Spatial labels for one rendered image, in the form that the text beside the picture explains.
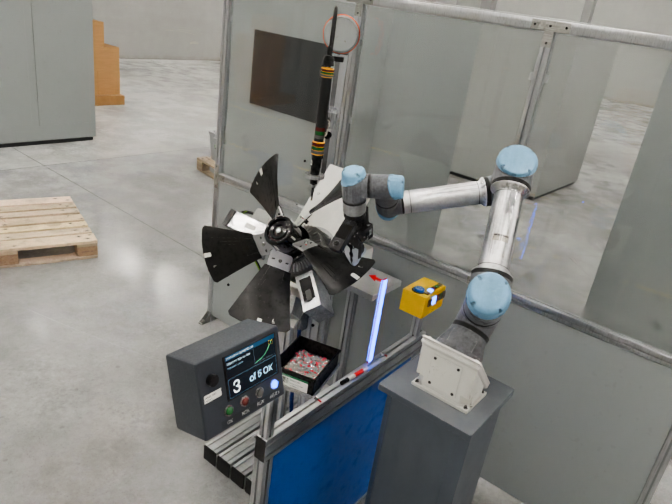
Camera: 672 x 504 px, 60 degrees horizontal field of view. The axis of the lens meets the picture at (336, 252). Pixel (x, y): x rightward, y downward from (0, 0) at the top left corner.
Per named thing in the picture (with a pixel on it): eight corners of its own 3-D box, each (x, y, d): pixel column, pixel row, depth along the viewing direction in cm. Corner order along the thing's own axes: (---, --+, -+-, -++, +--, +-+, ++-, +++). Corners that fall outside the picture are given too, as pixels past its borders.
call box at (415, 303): (419, 299, 232) (424, 275, 227) (441, 309, 226) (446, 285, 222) (397, 312, 220) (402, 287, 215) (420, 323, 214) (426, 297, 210)
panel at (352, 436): (383, 474, 258) (411, 349, 232) (386, 476, 257) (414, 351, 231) (249, 602, 196) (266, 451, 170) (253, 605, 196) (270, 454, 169)
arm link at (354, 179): (366, 176, 173) (338, 175, 174) (367, 207, 180) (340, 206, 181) (369, 163, 179) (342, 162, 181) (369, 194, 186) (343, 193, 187)
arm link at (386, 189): (404, 186, 186) (370, 185, 188) (404, 169, 176) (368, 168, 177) (403, 209, 184) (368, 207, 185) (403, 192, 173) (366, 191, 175)
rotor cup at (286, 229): (270, 254, 224) (253, 239, 213) (289, 222, 226) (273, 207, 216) (298, 267, 216) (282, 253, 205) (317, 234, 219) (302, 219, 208)
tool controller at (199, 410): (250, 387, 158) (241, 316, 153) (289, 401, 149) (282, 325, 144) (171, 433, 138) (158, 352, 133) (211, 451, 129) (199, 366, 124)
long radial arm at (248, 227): (298, 244, 240) (286, 232, 230) (289, 260, 238) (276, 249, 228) (249, 222, 255) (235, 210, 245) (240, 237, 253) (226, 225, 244)
